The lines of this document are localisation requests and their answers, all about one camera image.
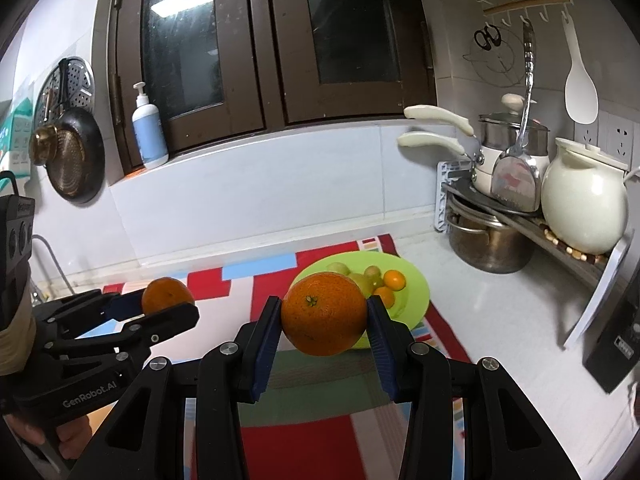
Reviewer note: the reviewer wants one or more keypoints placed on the steel spatula turner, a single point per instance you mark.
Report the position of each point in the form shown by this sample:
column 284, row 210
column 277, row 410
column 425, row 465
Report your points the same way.
column 516, row 180

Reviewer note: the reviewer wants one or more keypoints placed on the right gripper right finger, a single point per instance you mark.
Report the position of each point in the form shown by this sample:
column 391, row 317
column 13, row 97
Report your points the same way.
column 409, row 370

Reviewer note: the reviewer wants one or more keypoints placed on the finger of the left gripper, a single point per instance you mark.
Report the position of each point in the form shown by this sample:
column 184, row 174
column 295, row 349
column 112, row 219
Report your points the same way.
column 73, row 316
column 113, row 336

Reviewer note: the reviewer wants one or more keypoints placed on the left forearm beige sleeve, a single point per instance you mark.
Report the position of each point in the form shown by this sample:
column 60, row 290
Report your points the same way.
column 18, row 324

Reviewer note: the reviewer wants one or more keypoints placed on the white rice paddle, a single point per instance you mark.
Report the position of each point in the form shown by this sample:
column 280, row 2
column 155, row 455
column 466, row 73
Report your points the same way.
column 581, row 96

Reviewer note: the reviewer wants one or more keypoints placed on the green plate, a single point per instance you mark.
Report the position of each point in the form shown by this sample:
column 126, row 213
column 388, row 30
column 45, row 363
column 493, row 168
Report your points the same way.
column 411, row 303

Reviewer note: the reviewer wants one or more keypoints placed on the wall power sockets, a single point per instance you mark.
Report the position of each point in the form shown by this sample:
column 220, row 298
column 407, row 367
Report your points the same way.
column 613, row 134

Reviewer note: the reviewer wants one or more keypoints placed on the small orange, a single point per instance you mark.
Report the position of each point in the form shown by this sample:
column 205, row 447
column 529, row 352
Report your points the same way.
column 386, row 295

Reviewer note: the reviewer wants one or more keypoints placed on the black frying pan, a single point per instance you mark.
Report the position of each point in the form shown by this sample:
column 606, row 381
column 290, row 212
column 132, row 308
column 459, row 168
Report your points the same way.
column 84, row 124

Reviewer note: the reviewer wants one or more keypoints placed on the lower cream-handled pan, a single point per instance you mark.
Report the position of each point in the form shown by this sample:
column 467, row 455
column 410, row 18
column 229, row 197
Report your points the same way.
column 483, row 158

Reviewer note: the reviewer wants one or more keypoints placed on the round wire trivet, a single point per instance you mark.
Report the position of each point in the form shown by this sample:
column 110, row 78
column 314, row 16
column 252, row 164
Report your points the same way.
column 501, row 67

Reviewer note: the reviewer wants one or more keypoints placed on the copper colander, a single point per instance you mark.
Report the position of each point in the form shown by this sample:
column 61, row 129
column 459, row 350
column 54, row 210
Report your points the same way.
column 67, row 171

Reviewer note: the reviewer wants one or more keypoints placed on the green lime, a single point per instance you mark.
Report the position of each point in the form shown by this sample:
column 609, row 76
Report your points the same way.
column 377, row 282

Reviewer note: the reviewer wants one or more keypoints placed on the perforated steel steamer tray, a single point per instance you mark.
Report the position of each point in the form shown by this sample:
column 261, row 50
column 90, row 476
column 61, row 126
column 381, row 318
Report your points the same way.
column 80, row 91

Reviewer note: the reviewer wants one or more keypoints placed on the steel lidded pot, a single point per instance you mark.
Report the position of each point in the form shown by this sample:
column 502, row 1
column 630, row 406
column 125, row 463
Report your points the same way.
column 498, row 132

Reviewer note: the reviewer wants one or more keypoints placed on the black knife block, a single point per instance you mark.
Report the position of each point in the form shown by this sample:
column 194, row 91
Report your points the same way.
column 616, row 352

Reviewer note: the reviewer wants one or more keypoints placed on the blue white pump bottle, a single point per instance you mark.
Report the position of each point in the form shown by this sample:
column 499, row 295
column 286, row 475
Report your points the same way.
column 148, row 130

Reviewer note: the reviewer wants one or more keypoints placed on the large steel stockpot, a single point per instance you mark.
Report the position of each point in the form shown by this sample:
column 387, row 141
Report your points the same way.
column 491, row 247

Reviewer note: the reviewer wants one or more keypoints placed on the cream-handled pan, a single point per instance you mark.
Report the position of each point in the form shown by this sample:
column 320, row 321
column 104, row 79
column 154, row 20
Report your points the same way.
column 483, row 158
column 432, row 113

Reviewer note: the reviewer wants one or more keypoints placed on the small brass saucepan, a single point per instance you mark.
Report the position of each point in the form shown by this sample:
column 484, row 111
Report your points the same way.
column 43, row 145

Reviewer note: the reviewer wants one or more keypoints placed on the large green apple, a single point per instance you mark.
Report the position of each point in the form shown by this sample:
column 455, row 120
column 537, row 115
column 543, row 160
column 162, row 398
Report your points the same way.
column 339, row 268

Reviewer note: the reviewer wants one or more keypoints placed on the black scissors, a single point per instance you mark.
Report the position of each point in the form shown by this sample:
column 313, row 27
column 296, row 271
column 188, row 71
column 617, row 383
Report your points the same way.
column 488, row 37

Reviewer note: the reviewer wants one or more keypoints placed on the brown kiwi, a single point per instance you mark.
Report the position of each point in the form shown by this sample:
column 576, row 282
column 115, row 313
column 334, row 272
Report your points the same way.
column 373, row 272

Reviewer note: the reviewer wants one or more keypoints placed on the upper cream-handled pan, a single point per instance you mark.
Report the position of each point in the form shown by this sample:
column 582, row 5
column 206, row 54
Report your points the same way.
column 432, row 113

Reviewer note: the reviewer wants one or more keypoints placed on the tissue pack in bag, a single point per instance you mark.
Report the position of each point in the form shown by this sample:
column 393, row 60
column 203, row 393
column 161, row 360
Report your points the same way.
column 16, row 130

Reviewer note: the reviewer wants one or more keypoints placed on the large orange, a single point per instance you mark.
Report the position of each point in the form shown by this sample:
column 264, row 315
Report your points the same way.
column 324, row 314

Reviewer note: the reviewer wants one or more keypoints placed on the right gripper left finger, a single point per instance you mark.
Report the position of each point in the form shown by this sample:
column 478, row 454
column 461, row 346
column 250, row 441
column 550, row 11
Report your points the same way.
column 240, row 369

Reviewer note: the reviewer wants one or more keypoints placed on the dark wooden window frame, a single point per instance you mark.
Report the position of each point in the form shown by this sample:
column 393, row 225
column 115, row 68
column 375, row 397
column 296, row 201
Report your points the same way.
column 220, row 69

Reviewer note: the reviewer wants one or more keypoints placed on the white ceramic pot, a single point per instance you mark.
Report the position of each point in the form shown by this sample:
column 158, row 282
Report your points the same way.
column 584, row 197

